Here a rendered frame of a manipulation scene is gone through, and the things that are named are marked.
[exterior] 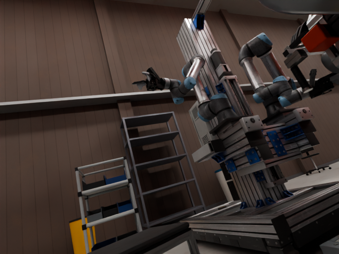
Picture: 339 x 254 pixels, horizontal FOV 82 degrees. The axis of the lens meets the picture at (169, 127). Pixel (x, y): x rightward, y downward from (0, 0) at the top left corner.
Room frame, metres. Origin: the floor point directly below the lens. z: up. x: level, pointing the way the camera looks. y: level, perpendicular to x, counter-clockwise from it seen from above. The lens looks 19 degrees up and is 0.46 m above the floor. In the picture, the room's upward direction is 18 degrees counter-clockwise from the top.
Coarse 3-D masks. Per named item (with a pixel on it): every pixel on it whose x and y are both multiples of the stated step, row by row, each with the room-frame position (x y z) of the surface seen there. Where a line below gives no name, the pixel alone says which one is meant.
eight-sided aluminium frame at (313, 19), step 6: (312, 18) 0.69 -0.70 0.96; (318, 18) 0.67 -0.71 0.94; (324, 18) 0.66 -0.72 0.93; (312, 24) 0.70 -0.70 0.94; (336, 42) 0.67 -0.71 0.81; (330, 48) 0.70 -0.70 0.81; (330, 54) 0.71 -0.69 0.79; (336, 54) 0.71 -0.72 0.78; (336, 60) 0.70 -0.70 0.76; (336, 66) 0.71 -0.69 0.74
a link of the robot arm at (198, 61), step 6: (198, 54) 1.30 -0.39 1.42; (192, 60) 1.34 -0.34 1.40; (198, 60) 1.27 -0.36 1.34; (204, 60) 1.30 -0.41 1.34; (192, 66) 1.24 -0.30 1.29; (198, 66) 1.24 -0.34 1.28; (192, 72) 1.19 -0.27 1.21; (198, 72) 1.24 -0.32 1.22; (186, 78) 1.14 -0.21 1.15; (192, 78) 1.14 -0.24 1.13; (186, 84) 1.14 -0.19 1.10; (192, 84) 1.13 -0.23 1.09; (180, 90) 1.19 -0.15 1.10; (186, 90) 1.18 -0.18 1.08
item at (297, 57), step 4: (296, 52) 0.87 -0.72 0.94; (300, 52) 0.87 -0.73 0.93; (304, 52) 0.88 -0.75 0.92; (292, 56) 0.90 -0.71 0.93; (296, 56) 0.88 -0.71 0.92; (300, 56) 0.87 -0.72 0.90; (304, 56) 0.87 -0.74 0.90; (288, 60) 0.92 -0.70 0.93; (292, 60) 0.91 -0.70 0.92; (296, 60) 0.89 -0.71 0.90; (300, 60) 0.90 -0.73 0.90; (288, 64) 0.93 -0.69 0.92; (292, 64) 0.92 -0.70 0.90; (296, 64) 0.93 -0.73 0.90; (288, 68) 0.94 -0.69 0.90
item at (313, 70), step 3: (312, 69) 1.09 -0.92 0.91; (315, 69) 1.08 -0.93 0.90; (312, 72) 1.09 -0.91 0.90; (315, 72) 1.08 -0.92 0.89; (309, 75) 1.12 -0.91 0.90; (312, 75) 1.09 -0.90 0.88; (315, 75) 1.09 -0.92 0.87; (309, 78) 1.13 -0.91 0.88; (312, 78) 1.09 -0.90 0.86; (309, 81) 1.11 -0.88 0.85; (312, 81) 1.10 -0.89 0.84; (312, 84) 1.10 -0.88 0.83
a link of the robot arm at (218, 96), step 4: (212, 96) 1.31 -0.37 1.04; (216, 96) 1.29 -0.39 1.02; (220, 96) 1.28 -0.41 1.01; (224, 96) 1.29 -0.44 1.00; (212, 100) 1.32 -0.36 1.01; (216, 100) 1.29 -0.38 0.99; (220, 100) 1.28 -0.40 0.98; (224, 100) 1.29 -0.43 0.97; (228, 100) 1.31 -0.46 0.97; (208, 104) 1.36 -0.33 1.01; (212, 104) 1.33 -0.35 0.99; (216, 104) 1.30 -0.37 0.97; (220, 104) 1.29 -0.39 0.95; (224, 104) 1.28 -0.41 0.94; (228, 104) 1.29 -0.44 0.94; (212, 108) 1.34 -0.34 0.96; (216, 108) 1.31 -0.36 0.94; (220, 108) 1.29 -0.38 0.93; (212, 112) 1.37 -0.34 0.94; (216, 112) 1.33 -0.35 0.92
